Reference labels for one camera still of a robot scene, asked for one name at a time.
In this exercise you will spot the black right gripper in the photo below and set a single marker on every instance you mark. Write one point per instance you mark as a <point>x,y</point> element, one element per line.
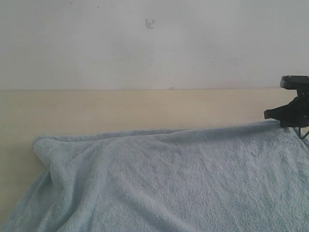
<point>293,114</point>

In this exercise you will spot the light blue terry towel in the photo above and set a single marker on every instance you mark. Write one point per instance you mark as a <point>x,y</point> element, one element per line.
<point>252,178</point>

